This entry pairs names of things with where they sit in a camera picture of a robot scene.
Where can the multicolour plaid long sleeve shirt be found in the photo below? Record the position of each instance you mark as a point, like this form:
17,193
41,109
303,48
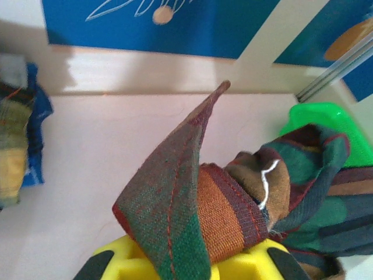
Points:
175,189

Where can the yellow plaid folded shirt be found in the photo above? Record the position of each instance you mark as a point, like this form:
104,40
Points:
13,163

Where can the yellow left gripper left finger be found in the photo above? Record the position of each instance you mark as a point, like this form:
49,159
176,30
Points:
122,262

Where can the aluminium corner post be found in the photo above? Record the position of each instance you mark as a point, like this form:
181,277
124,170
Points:
329,77

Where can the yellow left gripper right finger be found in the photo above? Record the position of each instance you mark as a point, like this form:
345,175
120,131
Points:
247,262

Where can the green plastic basket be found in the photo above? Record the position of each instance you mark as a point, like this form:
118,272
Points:
314,115

